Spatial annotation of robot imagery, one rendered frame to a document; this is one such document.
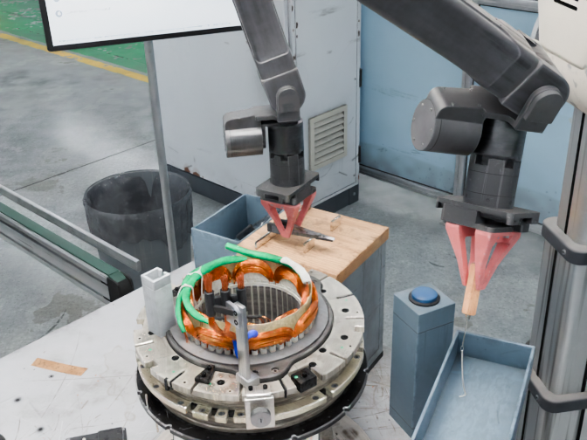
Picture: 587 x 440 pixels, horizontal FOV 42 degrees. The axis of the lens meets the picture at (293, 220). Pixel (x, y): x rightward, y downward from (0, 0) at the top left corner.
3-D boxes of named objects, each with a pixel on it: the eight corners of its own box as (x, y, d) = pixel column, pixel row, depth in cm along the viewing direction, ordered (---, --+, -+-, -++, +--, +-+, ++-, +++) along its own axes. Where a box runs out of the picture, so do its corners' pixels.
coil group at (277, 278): (269, 288, 112) (268, 264, 110) (278, 283, 113) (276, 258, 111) (301, 302, 108) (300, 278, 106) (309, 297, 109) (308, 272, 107)
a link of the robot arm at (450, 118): (570, 94, 77) (537, 48, 83) (472, 80, 74) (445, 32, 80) (516, 182, 85) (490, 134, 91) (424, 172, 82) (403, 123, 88)
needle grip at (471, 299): (460, 313, 89) (470, 263, 88) (462, 311, 90) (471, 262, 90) (474, 316, 88) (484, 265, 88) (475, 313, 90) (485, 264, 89)
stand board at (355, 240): (236, 257, 132) (235, 245, 131) (294, 214, 146) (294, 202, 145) (336, 288, 122) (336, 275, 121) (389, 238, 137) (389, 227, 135)
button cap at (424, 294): (421, 306, 118) (421, 301, 118) (406, 294, 121) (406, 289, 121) (442, 299, 120) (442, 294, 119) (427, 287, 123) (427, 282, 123)
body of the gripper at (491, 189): (508, 230, 82) (521, 161, 81) (432, 211, 89) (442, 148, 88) (539, 228, 86) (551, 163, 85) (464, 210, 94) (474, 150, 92)
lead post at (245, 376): (248, 390, 93) (243, 311, 87) (236, 380, 95) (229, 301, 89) (259, 383, 94) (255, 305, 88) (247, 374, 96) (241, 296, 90)
